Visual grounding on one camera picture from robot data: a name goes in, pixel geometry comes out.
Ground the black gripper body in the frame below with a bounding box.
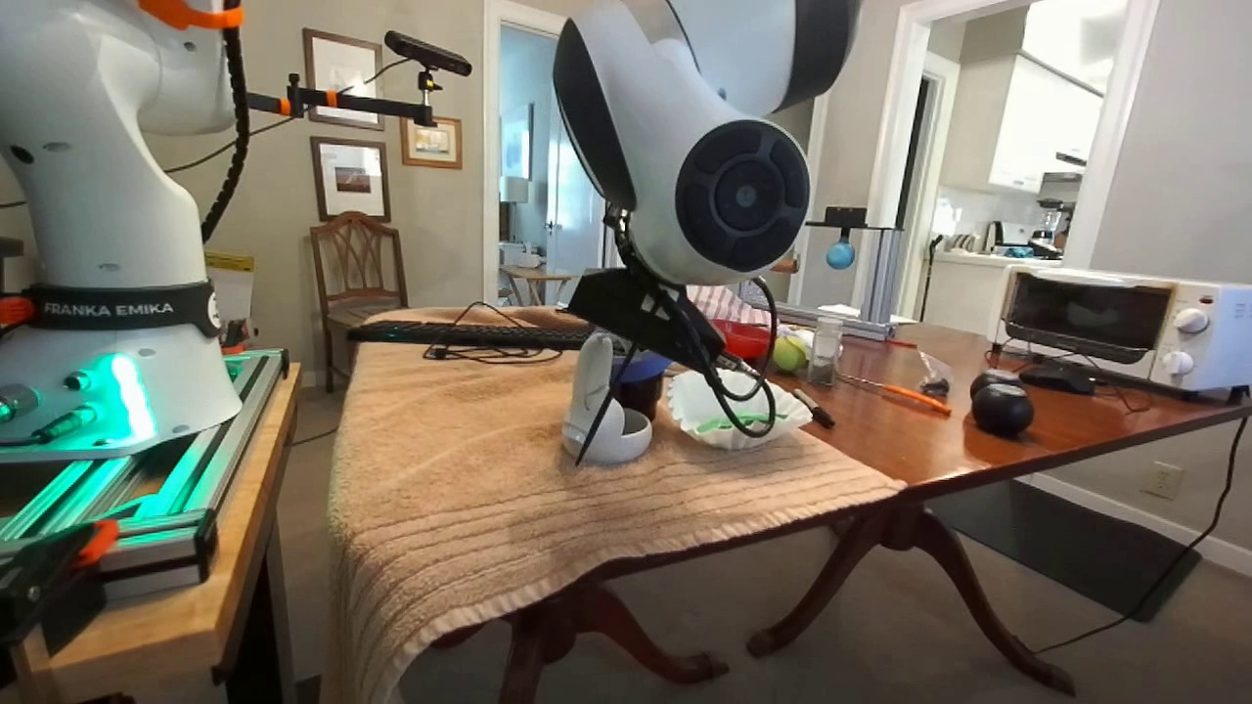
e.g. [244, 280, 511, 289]
[562, 268, 733, 384]

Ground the black cup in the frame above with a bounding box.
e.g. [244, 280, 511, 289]
[610, 373, 672, 422]

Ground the blue tape roll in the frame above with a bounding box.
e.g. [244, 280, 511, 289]
[608, 349, 678, 393]

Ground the red striped cloth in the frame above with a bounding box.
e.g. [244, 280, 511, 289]
[689, 283, 788, 336]

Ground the red bowl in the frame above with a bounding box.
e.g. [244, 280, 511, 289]
[715, 316, 784, 373]

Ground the small round side table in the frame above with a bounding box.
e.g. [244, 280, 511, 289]
[497, 264, 578, 309]

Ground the green apple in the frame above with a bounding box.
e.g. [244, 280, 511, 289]
[767, 333, 814, 381]

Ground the black computer keyboard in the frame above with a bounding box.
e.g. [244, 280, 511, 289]
[343, 312, 584, 351]

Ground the small white jar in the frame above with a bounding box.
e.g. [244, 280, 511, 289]
[811, 300, 865, 381]

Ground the black marker pen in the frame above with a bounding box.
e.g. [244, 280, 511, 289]
[779, 381, 843, 433]

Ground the blue rubber bulb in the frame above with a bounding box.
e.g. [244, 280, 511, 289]
[823, 229, 862, 276]

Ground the beige ribbed towel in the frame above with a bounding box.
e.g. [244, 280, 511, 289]
[324, 306, 910, 704]

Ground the small framed picture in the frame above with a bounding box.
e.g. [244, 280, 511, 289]
[400, 113, 464, 174]

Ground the orange pen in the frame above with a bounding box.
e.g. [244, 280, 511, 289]
[870, 377, 957, 422]

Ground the wooden chair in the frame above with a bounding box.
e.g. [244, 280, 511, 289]
[305, 206, 410, 393]

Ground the framed landscape picture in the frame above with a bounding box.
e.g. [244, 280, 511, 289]
[305, 133, 397, 223]

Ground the large framed picture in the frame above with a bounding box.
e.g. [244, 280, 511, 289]
[301, 23, 386, 133]

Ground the black computer mouse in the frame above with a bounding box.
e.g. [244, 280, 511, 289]
[1019, 358, 1105, 401]

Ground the coffee maker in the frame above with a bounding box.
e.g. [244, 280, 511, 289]
[1029, 167, 1088, 264]

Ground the white toaster oven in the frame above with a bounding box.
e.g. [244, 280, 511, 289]
[993, 264, 1252, 401]

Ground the black floor mat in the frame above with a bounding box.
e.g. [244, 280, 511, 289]
[927, 480, 1205, 625]

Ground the wooden robot cart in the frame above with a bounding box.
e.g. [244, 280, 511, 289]
[37, 359, 309, 704]

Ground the black keyboard cable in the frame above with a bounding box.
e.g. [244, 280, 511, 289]
[424, 299, 567, 368]

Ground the wooden table pedestal leg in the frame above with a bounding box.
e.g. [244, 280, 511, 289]
[497, 578, 733, 704]
[742, 500, 1079, 702]

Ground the black camera on boom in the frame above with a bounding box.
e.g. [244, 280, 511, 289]
[384, 28, 476, 79]

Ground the white kitchen wall cabinet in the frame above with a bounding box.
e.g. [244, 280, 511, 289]
[939, 10, 1110, 199]

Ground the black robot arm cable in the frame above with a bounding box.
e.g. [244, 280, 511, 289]
[192, 0, 788, 470]

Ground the green-lit aluminium robot base frame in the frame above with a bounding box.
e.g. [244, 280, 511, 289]
[0, 345, 290, 611]

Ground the black toaster power cable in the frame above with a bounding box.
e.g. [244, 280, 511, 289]
[1033, 397, 1252, 656]

